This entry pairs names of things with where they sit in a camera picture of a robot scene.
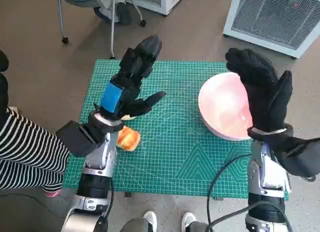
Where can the large white mesh cabinet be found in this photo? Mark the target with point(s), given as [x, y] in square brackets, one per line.
[270, 16]

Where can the round toy bread bun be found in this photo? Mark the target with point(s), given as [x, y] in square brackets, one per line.
[127, 117]

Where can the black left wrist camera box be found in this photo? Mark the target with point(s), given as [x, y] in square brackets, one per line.
[75, 138]

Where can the person's leg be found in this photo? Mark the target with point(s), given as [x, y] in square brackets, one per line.
[135, 225]
[197, 227]

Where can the person's white shoe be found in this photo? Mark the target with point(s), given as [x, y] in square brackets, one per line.
[150, 220]
[188, 220]

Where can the small white mesh cabinet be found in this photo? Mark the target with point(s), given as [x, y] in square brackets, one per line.
[160, 1]

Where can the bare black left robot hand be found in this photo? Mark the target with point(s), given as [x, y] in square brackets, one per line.
[130, 91]

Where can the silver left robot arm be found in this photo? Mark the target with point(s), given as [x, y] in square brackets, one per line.
[100, 154]

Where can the green cutting mat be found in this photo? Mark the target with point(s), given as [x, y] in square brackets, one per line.
[170, 141]

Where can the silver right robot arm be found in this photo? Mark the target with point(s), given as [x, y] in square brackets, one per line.
[265, 172]

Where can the oblong braided toy bread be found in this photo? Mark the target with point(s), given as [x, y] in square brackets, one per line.
[128, 139]

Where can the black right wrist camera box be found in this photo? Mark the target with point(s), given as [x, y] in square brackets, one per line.
[300, 156]

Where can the dark table clamp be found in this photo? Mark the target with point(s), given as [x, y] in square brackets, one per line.
[128, 194]

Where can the person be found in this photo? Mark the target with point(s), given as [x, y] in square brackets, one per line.
[25, 146]

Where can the grey office chair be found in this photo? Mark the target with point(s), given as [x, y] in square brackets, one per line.
[112, 16]

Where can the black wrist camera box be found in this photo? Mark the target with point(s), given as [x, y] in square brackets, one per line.
[75, 138]
[300, 156]

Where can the pink bowl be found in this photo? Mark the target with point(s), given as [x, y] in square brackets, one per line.
[220, 104]

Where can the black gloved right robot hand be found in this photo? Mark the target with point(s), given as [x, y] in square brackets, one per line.
[265, 96]

